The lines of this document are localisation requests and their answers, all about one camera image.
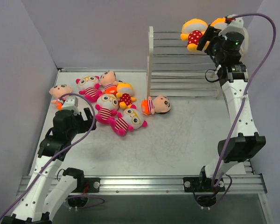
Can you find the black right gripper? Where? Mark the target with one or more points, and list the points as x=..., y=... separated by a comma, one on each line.
x=205, y=38

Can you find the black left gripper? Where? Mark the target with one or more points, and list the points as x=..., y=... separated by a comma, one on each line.
x=83, y=121

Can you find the yellow plush red dotted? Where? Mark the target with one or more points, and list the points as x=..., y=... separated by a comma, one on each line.
x=192, y=32
x=125, y=94
x=218, y=22

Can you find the pink panda plush front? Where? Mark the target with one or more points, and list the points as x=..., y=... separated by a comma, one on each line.
x=129, y=120

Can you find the pink panda plush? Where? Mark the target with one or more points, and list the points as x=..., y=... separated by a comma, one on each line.
x=129, y=120
x=89, y=87
x=107, y=107

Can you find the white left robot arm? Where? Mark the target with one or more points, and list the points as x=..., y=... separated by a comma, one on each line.
x=37, y=204

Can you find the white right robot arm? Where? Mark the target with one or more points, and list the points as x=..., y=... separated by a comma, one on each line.
x=243, y=140

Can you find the cream metal-rod shelf rack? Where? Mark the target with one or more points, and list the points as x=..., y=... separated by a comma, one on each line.
x=175, y=72

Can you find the peach doll plush by shelf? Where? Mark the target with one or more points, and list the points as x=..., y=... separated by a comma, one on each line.
x=160, y=104

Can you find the pink panda plush middle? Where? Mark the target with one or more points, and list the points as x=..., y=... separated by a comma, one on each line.
x=107, y=107

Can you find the pink panda plush back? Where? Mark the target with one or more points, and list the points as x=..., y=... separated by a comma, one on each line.
x=89, y=87

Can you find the peach doll plush far left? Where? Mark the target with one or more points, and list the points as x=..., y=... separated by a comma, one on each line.
x=58, y=92

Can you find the peach doll plush back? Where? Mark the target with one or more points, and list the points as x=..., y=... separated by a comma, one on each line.
x=108, y=82

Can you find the aluminium front mounting rail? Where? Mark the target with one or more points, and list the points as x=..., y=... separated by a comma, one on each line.
x=172, y=185

